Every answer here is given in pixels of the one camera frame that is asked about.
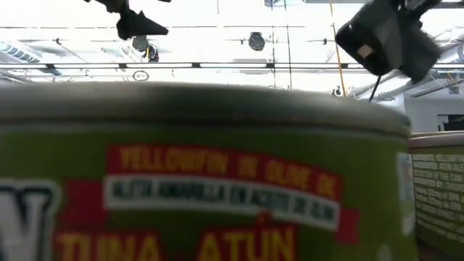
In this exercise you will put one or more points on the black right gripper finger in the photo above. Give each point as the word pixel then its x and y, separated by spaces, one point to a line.
pixel 420 54
pixel 366 36

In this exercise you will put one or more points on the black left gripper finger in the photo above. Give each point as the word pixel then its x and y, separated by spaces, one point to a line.
pixel 139 24

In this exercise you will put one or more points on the green label tuna can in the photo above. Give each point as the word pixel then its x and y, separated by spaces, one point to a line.
pixel 438 188
pixel 217 181

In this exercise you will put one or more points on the long ceiling light bar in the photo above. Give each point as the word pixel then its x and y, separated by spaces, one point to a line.
pixel 232 65

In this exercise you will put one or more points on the silver ventilation duct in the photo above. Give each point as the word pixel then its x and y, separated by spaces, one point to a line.
pixel 395 88
pixel 18 52

